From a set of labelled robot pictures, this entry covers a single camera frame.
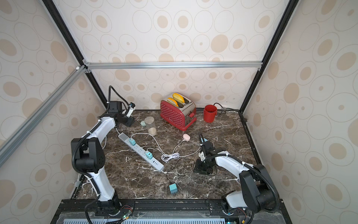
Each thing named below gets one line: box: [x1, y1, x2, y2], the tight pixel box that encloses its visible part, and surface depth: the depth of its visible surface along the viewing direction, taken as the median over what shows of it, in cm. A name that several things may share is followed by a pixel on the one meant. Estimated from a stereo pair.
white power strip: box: [117, 132, 165, 172], surface depth 94 cm
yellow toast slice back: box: [172, 92, 186, 104], surface depth 102 cm
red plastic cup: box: [203, 104, 218, 124], surface depth 112 cm
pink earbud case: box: [182, 133, 191, 142], surface depth 103 cm
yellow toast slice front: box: [166, 97, 179, 107], surface depth 99 cm
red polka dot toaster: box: [159, 96, 198, 132], surface depth 102 cm
